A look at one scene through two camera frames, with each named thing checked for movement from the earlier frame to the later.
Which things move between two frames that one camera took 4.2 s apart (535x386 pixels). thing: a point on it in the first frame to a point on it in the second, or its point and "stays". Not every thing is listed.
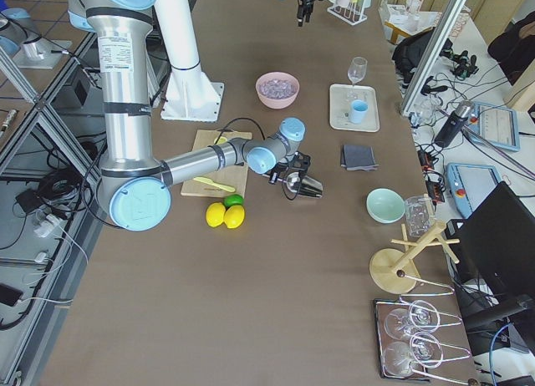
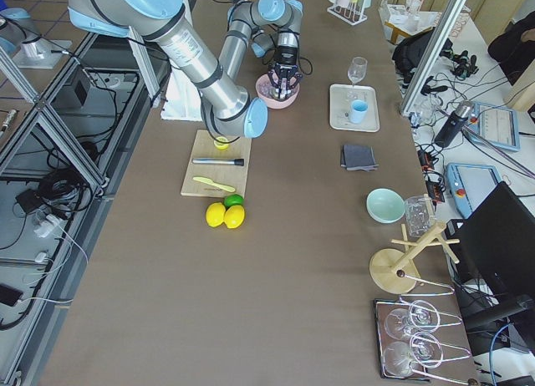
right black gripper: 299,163 to 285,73
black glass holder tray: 408,347 stays
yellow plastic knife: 224,187 stays
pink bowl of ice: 277,89 stays
